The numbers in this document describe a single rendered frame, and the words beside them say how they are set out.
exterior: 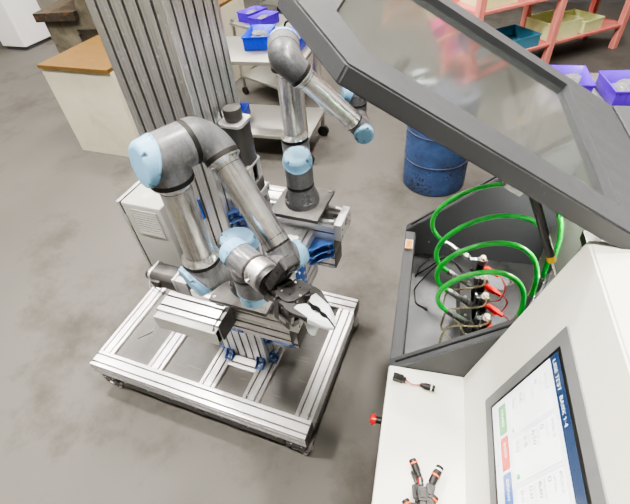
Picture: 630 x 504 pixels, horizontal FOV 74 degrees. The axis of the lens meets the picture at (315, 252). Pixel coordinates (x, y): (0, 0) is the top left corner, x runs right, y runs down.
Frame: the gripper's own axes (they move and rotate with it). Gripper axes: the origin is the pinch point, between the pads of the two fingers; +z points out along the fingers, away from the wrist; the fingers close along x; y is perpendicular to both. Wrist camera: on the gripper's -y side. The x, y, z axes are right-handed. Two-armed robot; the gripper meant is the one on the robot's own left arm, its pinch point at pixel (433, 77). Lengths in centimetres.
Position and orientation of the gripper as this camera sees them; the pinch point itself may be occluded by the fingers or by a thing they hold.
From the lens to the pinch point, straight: 182.9
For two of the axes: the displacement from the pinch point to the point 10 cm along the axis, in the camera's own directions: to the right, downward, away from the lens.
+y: 0.6, 6.2, 7.9
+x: 1.0, 7.8, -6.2
